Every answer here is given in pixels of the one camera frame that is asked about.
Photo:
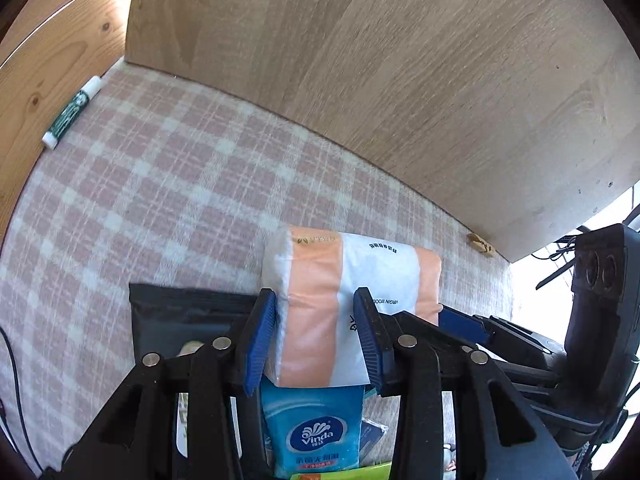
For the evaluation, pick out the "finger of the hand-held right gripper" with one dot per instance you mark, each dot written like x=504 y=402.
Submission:
x=535 y=377
x=462 y=325

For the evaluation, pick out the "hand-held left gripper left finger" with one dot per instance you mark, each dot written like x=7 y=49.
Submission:
x=260 y=340

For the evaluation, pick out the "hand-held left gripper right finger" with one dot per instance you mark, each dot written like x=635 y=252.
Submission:
x=367 y=345

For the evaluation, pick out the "orange white tissue pack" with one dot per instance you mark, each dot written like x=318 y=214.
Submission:
x=310 y=300

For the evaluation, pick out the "black tripod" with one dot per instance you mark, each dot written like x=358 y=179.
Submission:
x=554 y=275

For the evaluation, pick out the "wooden clothespin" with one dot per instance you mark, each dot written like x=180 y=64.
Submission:
x=481 y=245

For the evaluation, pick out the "small blue packet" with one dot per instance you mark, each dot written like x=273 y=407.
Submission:
x=372 y=437

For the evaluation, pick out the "blue tissue packet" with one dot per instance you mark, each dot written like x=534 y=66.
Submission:
x=310 y=435

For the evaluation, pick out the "green squeeze tube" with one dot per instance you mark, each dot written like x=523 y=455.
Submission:
x=350 y=472

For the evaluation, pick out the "large wooden board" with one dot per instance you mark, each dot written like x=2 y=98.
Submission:
x=400 y=85

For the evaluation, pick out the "green white glue stick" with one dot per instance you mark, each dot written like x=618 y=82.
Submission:
x=70 y=112

